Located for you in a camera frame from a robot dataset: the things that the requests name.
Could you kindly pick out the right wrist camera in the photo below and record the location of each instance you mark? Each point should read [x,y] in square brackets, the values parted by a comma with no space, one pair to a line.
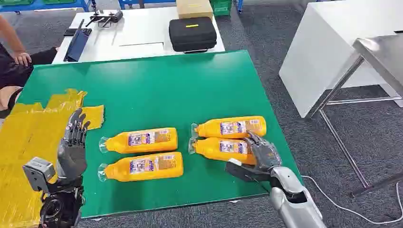
[242,172]

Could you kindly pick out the white paper sheet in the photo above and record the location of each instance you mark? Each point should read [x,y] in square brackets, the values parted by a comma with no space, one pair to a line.
[141,50]

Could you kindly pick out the steel bench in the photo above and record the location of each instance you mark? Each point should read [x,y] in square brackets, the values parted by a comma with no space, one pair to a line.
[384,53]

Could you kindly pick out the black phone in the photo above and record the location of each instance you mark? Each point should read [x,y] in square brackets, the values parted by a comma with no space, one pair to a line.
[70,32]

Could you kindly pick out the blue rack frame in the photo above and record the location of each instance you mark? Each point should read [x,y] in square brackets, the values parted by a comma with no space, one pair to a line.
[132,3]
[41,5]

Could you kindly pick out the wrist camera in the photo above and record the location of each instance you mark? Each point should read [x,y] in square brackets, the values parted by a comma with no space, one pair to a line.
[37,173]
[242,172]

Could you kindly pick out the green crate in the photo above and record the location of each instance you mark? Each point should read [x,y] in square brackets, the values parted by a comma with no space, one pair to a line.
[221,8]

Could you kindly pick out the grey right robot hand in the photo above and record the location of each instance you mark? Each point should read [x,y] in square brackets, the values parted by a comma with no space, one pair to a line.
[266,155]

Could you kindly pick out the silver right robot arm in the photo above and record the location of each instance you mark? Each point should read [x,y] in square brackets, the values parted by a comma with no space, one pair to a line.
[292,204]

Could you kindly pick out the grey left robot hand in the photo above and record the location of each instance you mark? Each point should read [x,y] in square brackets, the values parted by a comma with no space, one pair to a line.
[72,157]

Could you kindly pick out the cardboard box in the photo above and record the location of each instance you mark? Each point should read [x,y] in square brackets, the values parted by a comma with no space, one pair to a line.
[194,8]

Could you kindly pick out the white desk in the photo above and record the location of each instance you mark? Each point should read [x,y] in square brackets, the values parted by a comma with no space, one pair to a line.
[321,47]

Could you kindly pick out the yellow plastic sheet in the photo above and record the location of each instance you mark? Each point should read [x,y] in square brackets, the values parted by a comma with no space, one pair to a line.
[25,132]

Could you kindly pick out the black handheld device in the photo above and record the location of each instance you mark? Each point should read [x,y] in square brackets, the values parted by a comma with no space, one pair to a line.
[108,17]

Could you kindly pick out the black carrying case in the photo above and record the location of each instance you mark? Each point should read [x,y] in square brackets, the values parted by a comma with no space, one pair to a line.
[192,34]

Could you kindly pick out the orange drink bottle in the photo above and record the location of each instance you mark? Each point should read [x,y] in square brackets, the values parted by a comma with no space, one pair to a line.
[119,171]
[211,128]
[119,144]
[207,149]

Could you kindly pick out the green mat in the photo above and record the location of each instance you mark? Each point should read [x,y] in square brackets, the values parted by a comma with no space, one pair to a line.
[157,94]

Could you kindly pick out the person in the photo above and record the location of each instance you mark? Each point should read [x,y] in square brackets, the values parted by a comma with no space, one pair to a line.
[12,72]

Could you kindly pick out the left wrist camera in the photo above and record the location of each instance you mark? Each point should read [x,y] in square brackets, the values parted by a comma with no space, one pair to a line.
[37,173]

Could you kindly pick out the white table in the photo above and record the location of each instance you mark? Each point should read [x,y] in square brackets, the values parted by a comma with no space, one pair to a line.
[138,28]

